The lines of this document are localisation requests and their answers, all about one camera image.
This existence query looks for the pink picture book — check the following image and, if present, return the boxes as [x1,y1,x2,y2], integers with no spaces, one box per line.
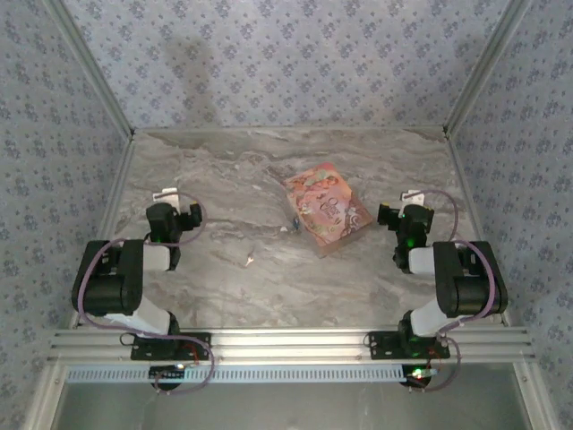
[282,161,375,261]

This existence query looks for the black controller board with light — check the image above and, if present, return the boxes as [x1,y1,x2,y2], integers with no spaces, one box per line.
[149,364,189,383]
[401,365,441,388]

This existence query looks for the grey metal panel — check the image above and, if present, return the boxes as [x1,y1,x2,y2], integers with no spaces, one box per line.
[53,383,534,430]

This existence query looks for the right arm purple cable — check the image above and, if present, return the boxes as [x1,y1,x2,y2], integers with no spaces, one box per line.
[405,188,508,395]

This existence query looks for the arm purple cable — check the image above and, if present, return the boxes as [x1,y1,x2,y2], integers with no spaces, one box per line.
[405,188,508,395]
[73,191,217,398]

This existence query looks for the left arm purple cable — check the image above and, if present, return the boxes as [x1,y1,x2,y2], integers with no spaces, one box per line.
[73,191,217,398]

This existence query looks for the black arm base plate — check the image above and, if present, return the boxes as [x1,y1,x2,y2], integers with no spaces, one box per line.
[367,331,451,361]
[130,332,213,361]

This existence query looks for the thin red wire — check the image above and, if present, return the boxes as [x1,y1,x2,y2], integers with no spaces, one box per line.
[426,346,451,366]
[189,341,212,365]

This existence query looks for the long aluminium mounting rail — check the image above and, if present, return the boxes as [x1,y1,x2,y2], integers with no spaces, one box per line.
[47,328,537,365]

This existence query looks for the aluminium frame corner post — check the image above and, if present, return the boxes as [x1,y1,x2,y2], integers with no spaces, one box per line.
[441,0,532,138]
[42,0,138,138]

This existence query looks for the slotted grey cable duct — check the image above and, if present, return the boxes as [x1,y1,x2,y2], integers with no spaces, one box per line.
[65,364,406,385]

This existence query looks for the aluminium frame leg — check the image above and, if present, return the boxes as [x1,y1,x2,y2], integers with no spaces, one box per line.
[513,361,559,430]
[25,361,69,430]

